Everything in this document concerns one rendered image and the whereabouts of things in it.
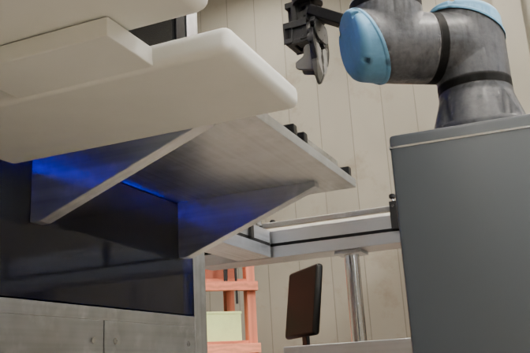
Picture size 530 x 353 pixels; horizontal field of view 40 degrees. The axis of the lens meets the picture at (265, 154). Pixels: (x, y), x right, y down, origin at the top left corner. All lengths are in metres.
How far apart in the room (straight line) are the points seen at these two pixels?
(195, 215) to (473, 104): 0.78
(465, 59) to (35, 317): 0.81
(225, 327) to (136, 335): 4.20
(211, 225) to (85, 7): 1.02
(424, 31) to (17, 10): 0.65
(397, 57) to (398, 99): 7.98
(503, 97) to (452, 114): 0.08
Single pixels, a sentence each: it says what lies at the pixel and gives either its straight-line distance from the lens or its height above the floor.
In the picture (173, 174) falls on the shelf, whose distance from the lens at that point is 1.49.
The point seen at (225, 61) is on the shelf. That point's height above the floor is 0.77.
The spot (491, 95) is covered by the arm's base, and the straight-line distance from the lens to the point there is 1.16.
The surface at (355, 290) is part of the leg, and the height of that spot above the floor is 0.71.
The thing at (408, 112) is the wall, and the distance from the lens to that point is 9.05.
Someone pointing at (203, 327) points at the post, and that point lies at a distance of 1.78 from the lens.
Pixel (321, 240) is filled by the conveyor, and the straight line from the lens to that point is 2.45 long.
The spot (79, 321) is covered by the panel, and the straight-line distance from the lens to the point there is 1.39.
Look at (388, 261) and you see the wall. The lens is 8.70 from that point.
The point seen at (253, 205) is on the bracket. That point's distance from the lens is 1.64.
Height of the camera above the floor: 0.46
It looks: 17 degrees up
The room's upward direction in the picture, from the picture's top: 3 degrees counter-clockwise
